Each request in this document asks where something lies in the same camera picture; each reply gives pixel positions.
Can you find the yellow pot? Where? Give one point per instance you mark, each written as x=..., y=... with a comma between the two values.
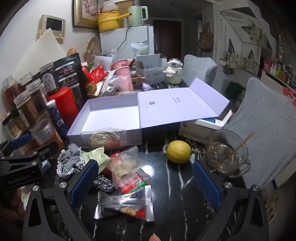
x=108, y=20

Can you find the woven fan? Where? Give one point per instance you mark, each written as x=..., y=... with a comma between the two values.
x=93, y=47

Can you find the red green sachet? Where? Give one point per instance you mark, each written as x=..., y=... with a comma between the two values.
x=134, y=183

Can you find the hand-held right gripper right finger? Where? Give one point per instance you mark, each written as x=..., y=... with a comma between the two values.
x=207, y=185

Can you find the white foam board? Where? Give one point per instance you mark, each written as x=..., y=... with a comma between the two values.
x=39, y=53

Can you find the light blue container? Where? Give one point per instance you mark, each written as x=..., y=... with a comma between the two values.
x=47, y=165

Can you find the blue tablet tube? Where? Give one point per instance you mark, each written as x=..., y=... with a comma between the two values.
x=55, y=115

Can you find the green bag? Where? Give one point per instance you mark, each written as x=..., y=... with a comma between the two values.
x=234, y=90

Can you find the white printed paper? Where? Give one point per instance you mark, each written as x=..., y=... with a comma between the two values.
x=103, y=61

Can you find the pink cup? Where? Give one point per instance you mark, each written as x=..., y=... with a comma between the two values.
x=122, y=74

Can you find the glass cup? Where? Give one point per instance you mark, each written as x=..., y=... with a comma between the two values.
x=225, y=154

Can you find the red cylinder container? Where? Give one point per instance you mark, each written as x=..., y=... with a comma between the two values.
x=64, y=104

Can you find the wall intercom panel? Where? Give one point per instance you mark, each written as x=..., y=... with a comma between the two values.
x=52, y=25

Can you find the cream tote bag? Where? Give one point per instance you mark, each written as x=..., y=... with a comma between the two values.
x=231, y=58
x=251, y=61

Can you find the clear jar red contents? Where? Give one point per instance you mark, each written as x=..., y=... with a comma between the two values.
x=10, y=90

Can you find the clear jar dark red label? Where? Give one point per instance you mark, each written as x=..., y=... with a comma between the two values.
x=26, y=80

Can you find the clear snack packet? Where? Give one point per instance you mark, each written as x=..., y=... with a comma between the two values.
x=126, y=207

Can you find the white fridge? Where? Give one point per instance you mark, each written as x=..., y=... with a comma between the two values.
x=129, y=39

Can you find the copper spoon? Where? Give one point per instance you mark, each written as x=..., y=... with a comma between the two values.
x=240, y=143

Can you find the plastic cup orange drink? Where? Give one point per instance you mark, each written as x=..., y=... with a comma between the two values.
x=46, y=136

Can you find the clear jar light brown powder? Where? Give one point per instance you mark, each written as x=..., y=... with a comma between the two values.
x=26, y=109

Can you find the lavender gift box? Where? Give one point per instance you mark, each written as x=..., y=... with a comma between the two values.
x=111, y=113

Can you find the blue white box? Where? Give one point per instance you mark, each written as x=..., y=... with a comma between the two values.
x=212, y=122

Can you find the yellow lemon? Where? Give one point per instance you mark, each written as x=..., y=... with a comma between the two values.
x=178, y=151

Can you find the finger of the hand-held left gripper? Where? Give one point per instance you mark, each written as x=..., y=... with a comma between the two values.
x=34, y=156
x=22, y=141

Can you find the dark door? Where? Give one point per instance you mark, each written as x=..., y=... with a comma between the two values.
x=166, y=39

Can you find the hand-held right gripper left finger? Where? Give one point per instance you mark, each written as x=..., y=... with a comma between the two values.
x=84, y=183

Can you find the clear plastic bag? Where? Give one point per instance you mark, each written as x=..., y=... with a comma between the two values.
x=109, y=6

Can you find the large grey quilted chair cushion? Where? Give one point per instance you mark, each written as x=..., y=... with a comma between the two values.
x=266, y=129

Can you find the pink bow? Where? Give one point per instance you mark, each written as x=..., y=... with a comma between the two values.
x=289, y=92

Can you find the purple wrapped item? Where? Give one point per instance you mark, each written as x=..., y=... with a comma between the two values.
x=146, y=87

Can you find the pale green kettle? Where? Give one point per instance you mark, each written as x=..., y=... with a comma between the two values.
x=135, y=15

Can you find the black white gingham scrunchie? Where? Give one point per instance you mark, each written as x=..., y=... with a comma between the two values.
x=69, y=160

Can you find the small jar of nuts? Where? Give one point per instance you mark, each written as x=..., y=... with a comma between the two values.
x=11, y=125

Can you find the brown cardboard box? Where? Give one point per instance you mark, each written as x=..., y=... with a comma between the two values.
x=126, y=3

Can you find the row of bottles on shelf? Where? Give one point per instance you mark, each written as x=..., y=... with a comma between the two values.
x=279, y=67

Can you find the green snack packet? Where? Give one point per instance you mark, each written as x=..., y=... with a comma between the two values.
x=97, y=158

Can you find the clear zip bag white pieces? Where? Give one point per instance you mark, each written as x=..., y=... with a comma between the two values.
x=124, y=165

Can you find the red snack packet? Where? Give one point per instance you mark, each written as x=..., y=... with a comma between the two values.
x=98, y=74

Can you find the grey cardboard box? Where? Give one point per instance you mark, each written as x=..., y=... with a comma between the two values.
x=150, y=69

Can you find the white astronaut figurine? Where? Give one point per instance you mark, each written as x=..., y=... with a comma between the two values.
x=174, y=70

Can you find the clear jar black label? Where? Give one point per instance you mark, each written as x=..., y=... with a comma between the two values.
x=48, y=76

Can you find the white medicine box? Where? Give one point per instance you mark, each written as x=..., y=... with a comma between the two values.
x=195, y=133

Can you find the brown tote bag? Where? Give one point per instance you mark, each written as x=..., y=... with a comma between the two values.
x=205, y=39

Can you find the person's right hand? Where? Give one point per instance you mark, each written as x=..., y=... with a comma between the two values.
x=155, y=238

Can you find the framed picture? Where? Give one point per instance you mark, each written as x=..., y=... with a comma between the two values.
x=84, y=12

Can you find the clear jar dark brown contents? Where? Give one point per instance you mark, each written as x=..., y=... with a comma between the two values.
x=37, y=97

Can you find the green white pouch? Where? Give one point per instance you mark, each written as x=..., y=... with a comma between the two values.
x=141, y=49

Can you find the brown mug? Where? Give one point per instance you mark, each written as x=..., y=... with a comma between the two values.
x=137, y=80

